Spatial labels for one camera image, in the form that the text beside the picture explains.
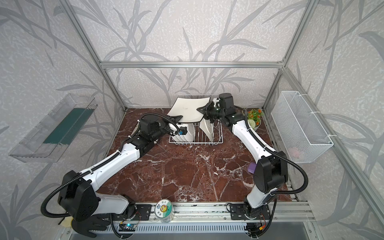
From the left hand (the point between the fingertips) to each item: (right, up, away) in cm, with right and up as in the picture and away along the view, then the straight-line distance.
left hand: (181, 110), depth 75 cm
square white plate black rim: (+2, +2, +7) cm, 7 cm away
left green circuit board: (-26, -57, -5) cm, 62 cm away
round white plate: (+3, -16, +19) cm, 25 cm away
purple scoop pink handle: (+41, -34, +14) cm, 55 cm away
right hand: (+8, +3, +3) cm, 8 cm away
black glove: (-45, -55, -6) cm, 72 cm away
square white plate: (+14, -10, +13) cm, 21 cm away
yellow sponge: (-54, -54, -5) cm, 77 cm away
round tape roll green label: (-6, -46, -9) cm, 47 cm away
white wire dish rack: (+9, -17, +21) cm, 28 cm away
